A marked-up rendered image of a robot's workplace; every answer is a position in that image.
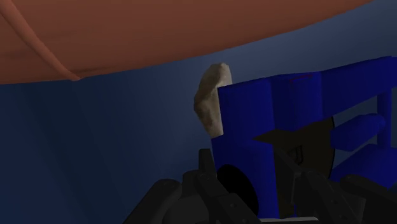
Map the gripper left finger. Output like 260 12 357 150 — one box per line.
123 148 262 224

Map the blue blocky toy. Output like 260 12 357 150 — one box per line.
211 55 397 220

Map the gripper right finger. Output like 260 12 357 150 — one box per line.
275 148 397 224

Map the beige lumpy rock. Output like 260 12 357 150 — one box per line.
193 62 233 139

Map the brown upholstered furniture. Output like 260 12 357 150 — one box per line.
0 0 375 85

